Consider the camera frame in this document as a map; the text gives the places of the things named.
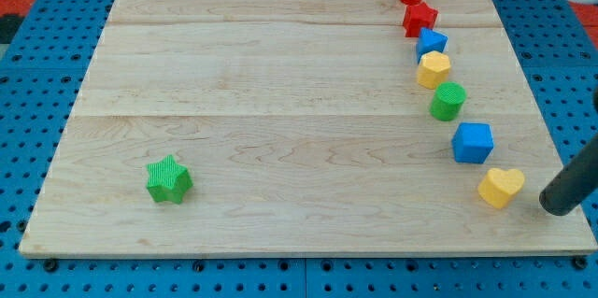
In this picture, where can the blue cube block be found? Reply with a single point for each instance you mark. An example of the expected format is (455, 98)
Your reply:
(472, 142)

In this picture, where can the yellow heart block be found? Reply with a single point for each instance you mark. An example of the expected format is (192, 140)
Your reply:
(499, 187)

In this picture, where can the light wooden board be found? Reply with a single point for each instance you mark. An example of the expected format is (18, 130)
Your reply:
(305, 134)

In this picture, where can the green star block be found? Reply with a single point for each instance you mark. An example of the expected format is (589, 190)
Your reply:
(168, 180)

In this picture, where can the yellow hexagon block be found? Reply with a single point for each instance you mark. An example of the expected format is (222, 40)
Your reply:
(433, 69)

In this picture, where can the green cylinder block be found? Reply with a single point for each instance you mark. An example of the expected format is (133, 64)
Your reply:
(447, 101)

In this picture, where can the blue triangle block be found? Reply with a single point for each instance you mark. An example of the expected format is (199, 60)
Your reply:
(430, 40)

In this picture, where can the red star block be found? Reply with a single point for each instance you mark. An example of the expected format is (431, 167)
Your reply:
(419, 16)

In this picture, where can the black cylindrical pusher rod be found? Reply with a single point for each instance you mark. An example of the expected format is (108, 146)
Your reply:
(573, 184)

